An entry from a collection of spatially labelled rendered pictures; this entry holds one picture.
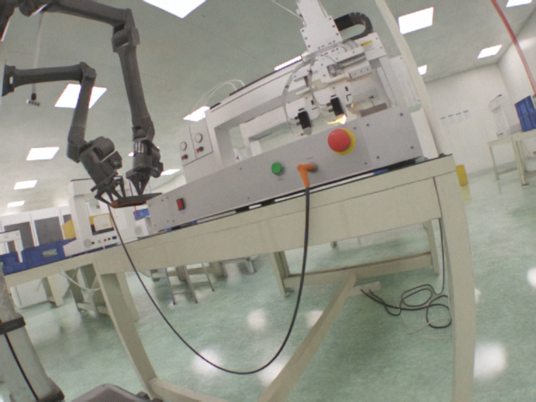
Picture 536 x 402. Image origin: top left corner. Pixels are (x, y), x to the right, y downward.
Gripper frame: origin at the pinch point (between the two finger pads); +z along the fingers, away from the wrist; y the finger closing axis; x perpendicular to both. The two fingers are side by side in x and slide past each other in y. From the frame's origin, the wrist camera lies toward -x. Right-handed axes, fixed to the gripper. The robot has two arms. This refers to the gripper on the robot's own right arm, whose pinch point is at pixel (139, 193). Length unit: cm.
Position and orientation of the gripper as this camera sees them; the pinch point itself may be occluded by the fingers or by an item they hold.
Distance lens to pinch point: 102.0
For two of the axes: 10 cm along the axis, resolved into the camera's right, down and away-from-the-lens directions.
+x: -4.3, -1.6, -8.9
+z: 1.6, 9.6, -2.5
